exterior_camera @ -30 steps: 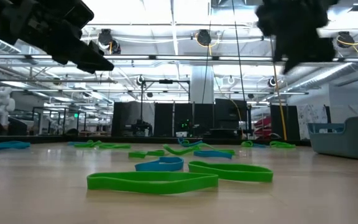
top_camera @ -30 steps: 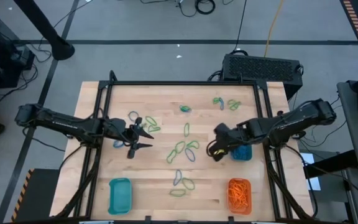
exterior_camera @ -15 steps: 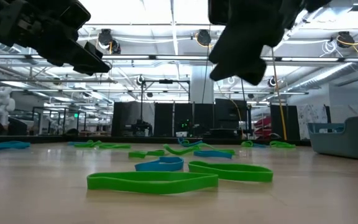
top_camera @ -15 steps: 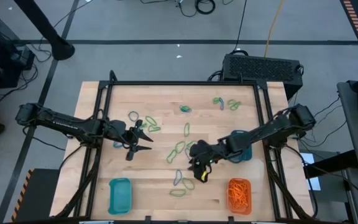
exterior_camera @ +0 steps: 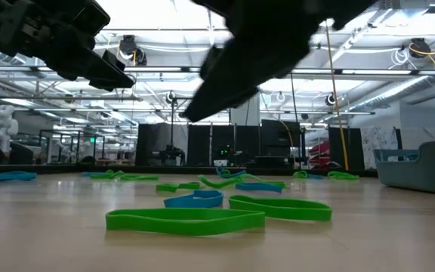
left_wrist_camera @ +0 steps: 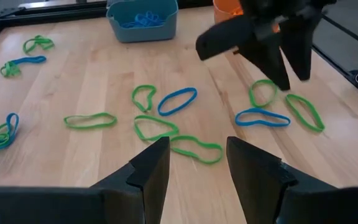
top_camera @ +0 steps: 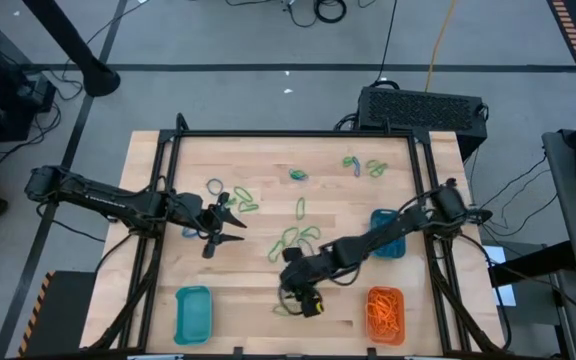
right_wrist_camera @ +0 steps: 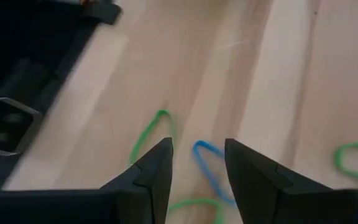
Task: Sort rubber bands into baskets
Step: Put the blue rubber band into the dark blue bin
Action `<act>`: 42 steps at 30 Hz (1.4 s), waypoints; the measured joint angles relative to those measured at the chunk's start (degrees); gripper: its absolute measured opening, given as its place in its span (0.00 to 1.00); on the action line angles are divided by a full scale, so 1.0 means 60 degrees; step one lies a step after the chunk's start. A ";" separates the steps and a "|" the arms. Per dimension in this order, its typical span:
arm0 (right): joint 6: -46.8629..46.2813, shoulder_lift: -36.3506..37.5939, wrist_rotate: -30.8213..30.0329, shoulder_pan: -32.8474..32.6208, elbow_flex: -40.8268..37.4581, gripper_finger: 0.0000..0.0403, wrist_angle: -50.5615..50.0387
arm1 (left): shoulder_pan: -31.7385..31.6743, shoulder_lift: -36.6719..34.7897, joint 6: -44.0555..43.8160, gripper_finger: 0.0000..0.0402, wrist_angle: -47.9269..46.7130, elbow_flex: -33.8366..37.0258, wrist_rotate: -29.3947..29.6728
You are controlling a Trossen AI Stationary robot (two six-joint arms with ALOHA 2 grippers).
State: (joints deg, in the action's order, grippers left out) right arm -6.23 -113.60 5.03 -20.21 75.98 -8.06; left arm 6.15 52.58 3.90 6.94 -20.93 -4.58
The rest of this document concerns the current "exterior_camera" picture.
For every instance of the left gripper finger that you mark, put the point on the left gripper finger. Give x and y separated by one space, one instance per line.
108 77
113 60

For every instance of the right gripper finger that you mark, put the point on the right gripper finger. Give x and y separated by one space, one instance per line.
210 60
240 75

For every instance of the blue rubber band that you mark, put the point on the blue rubber band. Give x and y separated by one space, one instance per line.
6 176
91 174
315 176
195 202
259 187

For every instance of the knotted green rubber band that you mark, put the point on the knotted green rubber band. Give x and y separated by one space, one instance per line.
300 174
98 176

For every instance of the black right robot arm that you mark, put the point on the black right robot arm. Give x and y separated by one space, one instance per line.
353 11

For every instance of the rubber bands top centre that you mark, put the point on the rubber bands top centre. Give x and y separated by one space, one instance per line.
229 174

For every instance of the white column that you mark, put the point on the white column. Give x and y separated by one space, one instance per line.
245 113

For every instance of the black partition panel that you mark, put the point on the black partition panel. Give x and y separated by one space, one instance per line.
353 147
247 143
157 136
279 138

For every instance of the black device with green lights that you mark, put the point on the black device with green lights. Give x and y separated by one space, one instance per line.
223 152

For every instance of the white robot figure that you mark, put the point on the white robot figure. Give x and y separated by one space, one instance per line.
2 128

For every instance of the black chair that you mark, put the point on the black chair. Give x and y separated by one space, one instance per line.
21 153

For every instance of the teal blue plastic basket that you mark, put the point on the teal blue plastic basket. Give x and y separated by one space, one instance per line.
421 170

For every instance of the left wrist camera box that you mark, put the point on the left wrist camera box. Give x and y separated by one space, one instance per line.
89 17

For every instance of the black camera rig frame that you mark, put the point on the black camera rig frame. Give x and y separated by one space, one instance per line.
171 124

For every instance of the black aluminium table frame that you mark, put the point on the black aluminium table frame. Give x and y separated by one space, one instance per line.
51 169

